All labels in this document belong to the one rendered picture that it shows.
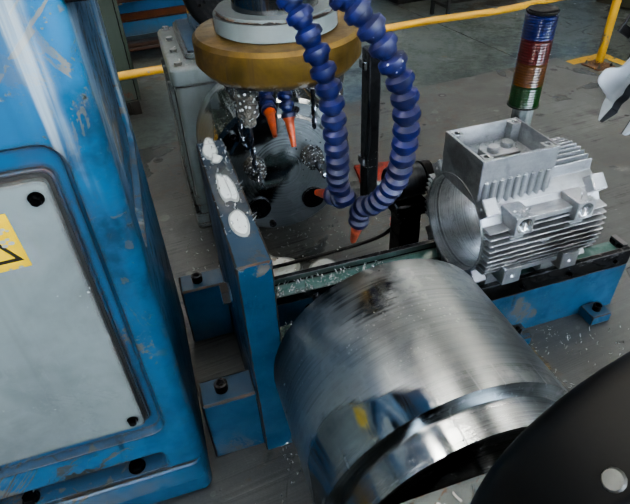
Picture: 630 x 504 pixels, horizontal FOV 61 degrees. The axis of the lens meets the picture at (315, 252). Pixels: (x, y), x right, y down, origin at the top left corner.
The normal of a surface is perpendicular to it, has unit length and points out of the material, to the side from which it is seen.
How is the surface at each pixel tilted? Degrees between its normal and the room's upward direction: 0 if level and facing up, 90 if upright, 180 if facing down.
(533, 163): 90
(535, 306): 90
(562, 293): 90
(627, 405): 36
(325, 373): 47
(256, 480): 0
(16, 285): 90
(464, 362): 2
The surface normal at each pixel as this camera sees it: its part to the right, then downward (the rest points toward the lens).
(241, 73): -0.36, 0.59
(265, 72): -0.05, 0.62
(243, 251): -0.04, -0.78
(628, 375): -0.55, -0.68
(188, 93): 0.30, 0.59
